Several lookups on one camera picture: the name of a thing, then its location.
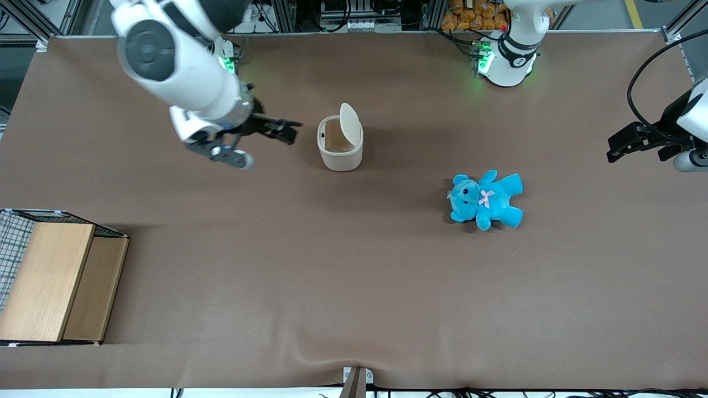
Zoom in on blue teddy bear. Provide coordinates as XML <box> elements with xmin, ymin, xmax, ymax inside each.
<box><xmin>447</xmin><ymin>170</ymin><xmax>524</xmax><ymax>232</ymax></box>

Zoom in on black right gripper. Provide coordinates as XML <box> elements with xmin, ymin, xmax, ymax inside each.
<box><xmin>224</xmin><ymin>113</ymin><xmax>304</xmax><ymax>146</ymax></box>

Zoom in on brown table cover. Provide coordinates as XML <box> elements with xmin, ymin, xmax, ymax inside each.
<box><xmin>0</xmin><ymin>30</ymin><xmax>708</xmax><ymax>390</ymax></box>

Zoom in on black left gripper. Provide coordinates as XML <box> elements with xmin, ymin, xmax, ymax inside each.
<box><xmin>606</xmin><ymin>105</ymin><xmax>693</xmax><ymax>164</ymax></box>

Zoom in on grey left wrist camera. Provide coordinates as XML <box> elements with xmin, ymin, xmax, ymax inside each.
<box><xmin>673</xmin><ymin>148</ymin><xmax>708</xmax><ymax>172</ymax></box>

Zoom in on wooden shelf board box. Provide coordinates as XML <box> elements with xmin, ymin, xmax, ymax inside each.
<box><xmin>0</xmin><ymin>221</ymin><xmax>130</xmax><ymax>343</ymax></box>

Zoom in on aluminium frame post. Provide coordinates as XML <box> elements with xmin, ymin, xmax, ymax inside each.
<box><xmin>661</xmin><ymin>0</ymin><xmax>708</xmax><ymax>44</ymax></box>

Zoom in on beige lidded trash can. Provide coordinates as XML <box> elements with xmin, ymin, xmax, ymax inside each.
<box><xmin>317</xmin><ymin>102</ymin><xmax>365</xmax><ymax>172</ymax></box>

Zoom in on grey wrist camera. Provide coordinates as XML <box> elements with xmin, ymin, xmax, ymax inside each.
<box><xmin>673</xmin><ymin>148</ymin><xmax>708</xmax><ymax>172</ymax></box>
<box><xmin>185</xmin><ymin>138</ymin><xmax>256</xmax><ymax>170</ymax></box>

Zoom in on wooden shelf with wire basket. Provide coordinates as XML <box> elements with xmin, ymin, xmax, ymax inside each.
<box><xmin>0</xmin><ymin>208</ymin><xmax>130</xmax><ymax>348</ymax></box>

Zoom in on white power strip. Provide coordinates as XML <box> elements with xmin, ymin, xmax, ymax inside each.
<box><xmin>322</xmin><ymin>19</ymin><xmax>403</xmax><ymax>32</ymax></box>

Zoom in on metal table clamp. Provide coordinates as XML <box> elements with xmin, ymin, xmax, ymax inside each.
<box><xmin>342</xmin><ymin>366</ymin><xmax>374</xmax><ymax>398</ymax></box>

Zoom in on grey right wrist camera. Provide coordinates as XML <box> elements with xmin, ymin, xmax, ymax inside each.
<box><xmin>185</xmin><ymin>138</ymin><xmax>256</xmax><ymax>170</ymax></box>

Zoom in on orange plush toy pile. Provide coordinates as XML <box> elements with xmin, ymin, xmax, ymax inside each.
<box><xmin>441</xmin><ymin>0</ymin><xmax>509</xmax><ymax>32</ymax></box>

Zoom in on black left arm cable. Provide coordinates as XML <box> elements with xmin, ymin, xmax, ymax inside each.
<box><xmin>627</xmin><ymin>30</ymin><xmax>708</xmax><ymax>139</ymax></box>

